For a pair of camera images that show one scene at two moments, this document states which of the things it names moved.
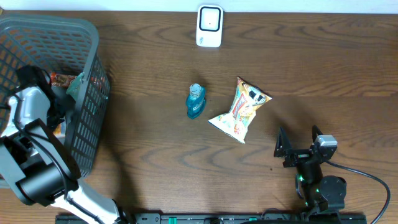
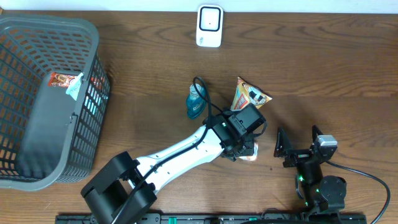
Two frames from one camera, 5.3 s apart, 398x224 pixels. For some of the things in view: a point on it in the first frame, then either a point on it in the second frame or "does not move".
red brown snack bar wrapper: x=63 y=80 does not move
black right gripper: x=298 y=156 does not move
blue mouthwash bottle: x=195 y=101 does not move
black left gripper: x=56 y=107 to x=250 y=147
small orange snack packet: x=60 y=130 to x=252 y=158
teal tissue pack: x=75 y=85 does not move
